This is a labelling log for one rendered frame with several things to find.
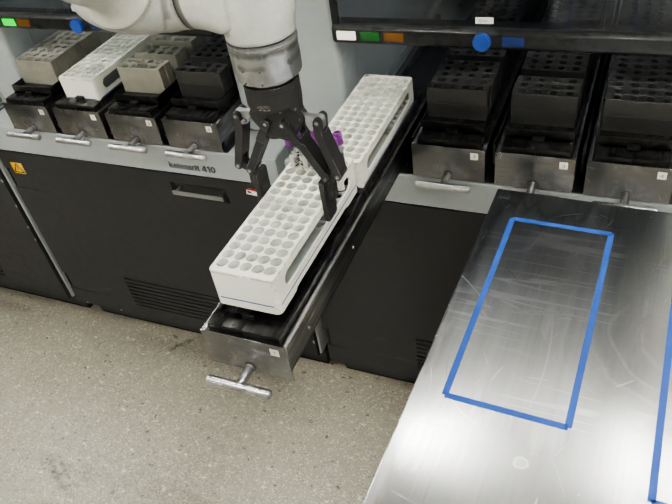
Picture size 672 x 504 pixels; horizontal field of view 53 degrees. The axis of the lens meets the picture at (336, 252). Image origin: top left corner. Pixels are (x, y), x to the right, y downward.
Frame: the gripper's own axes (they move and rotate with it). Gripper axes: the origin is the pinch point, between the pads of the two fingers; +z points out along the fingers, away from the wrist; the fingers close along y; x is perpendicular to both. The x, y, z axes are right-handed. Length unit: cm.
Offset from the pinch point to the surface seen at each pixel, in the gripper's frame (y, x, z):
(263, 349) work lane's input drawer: 3.0, -21.5, 9.3
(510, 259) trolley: 31.8, 1.3, 6.7
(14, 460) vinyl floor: -93, -18, 88
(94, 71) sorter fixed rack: -68, 37, 1
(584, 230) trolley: 40.6, 9.8, 6.6
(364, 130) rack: 1.9, 23.6, 2.0
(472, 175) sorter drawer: 19.6, 29.4, 13.1
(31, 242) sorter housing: -111, 30, 54
